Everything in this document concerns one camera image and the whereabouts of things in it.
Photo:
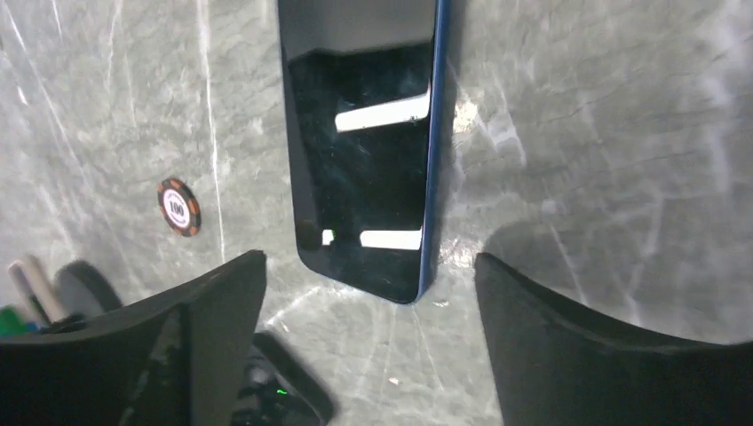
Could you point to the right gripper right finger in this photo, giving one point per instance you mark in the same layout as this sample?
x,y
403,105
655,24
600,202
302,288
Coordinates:
x,y
558,362

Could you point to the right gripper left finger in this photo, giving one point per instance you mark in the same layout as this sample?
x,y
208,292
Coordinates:
x,y
175,358

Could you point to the black phone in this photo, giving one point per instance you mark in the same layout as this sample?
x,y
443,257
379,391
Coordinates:
x,y
277,390

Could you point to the blue smartphone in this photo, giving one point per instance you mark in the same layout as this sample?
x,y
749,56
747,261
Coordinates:
x,y
363,94

